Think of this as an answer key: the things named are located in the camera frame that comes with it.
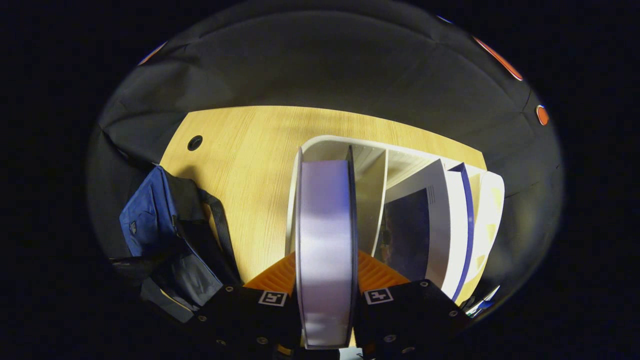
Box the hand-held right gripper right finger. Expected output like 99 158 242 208
354 250 473 358

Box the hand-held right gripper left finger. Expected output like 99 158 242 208
186 251 302 358

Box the white book blue picture cover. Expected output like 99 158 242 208
382 159 476 302

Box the thick white book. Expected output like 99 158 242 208
295 146 359 350

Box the white bookshelf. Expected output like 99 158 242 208
284 135 506 306

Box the blue schoolbag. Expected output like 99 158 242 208
111 165 246 323

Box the white small parts board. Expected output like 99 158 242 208
464 285 502 318

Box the black backdrop cloth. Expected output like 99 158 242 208
87 10 563 321

